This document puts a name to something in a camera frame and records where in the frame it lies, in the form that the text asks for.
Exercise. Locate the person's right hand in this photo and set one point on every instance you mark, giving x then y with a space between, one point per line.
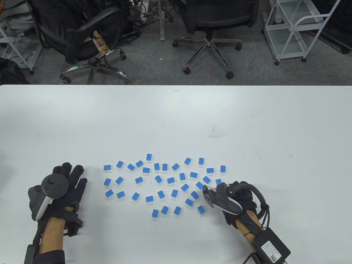
249 202

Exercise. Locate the person's left hand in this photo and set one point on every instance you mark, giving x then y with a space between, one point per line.
74 195

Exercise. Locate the blue mahjong tiles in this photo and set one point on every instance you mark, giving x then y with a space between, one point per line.
170 180

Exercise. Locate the person's right forearm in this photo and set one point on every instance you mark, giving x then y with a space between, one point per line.
242 224

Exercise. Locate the plain black forearm box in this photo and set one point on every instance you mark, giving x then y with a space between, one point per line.
31 255

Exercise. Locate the person's left forearm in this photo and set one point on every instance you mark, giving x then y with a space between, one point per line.
52 236

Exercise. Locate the grey and white controller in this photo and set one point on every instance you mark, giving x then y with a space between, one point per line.
54 185
225 199

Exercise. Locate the black box with white label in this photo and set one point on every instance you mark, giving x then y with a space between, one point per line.
271 247

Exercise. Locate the black bag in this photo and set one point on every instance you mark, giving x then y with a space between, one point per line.
11 73

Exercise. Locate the white metal rack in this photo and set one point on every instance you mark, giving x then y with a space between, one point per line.
26 59

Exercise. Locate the colourful snack packet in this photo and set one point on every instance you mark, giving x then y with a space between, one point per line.
100 44

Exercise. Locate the black chair with chrome base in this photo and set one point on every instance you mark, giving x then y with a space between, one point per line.
82 35

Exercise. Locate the white metal cart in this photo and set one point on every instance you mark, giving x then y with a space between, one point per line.
286 45

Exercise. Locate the grey crumpled cloth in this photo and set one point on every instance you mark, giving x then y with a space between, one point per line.
12 20

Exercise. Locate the black mesh office chair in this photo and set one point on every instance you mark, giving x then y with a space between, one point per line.
217 16

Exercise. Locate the black flat case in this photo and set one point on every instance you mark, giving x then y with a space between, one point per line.
339 35

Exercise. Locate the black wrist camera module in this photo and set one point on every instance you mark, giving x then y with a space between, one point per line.
231 220
73 224

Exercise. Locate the white desk leg post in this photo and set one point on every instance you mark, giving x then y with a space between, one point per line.
163 22

